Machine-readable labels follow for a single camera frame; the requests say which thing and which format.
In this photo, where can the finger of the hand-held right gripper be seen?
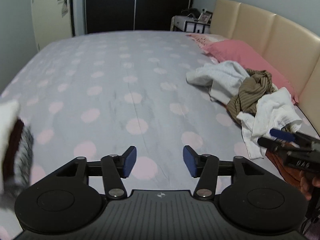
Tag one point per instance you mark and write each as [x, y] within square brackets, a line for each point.
[282, 135]
[271, 143]

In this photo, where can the cream white knit garment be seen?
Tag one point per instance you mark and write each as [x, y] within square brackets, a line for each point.
[220, 75]

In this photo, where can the small white muslin garment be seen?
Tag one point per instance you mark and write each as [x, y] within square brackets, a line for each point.
[270, 112]

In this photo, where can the black bag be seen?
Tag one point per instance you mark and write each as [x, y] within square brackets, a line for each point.
[190, 12]

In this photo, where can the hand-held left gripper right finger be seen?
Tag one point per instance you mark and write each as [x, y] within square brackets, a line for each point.
[190, 161]

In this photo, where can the large white muslin garment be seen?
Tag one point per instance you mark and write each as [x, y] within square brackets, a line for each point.
[7, 130]

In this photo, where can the small hanging pouch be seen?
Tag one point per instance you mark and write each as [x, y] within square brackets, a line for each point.
[65, 10]

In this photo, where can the person's right hand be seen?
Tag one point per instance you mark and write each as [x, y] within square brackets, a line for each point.
[310, 183]

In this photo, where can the bed with pink-dotted sheet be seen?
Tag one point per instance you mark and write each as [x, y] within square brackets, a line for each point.
[112, 80]

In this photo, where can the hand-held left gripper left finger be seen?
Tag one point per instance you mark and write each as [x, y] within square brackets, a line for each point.
[128, 160]

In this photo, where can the photo frame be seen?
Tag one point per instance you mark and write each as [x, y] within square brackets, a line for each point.
[205, 17]

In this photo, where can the person's purple fuzzy jacket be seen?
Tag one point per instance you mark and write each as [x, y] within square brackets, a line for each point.
[312, 232]

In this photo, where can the patterned pink pillow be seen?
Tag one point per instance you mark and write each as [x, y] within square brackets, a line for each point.
[205, 38]

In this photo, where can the cream door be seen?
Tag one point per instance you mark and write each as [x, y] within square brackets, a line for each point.
[47, 17]

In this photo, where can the plain pink pillow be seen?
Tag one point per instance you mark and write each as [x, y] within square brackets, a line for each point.
[245, 55]

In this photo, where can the folded grey striped garment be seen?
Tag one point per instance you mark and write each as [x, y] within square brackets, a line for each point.
[26, 155]

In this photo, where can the black sliding wardrobe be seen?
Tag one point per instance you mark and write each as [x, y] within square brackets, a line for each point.
[125, 10]

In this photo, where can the brown striped garment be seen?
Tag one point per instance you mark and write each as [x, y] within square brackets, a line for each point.
[250, 92]

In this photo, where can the white nightstand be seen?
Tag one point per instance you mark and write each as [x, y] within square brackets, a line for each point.
[187, 25]

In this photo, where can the beige padded headboard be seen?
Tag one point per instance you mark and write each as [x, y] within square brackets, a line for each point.
[275, 35]

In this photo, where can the folded dark red garment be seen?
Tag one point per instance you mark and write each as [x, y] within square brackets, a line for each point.
[15, 142]

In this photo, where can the rust red garment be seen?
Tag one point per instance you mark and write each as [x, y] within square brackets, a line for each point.
[277, 165]

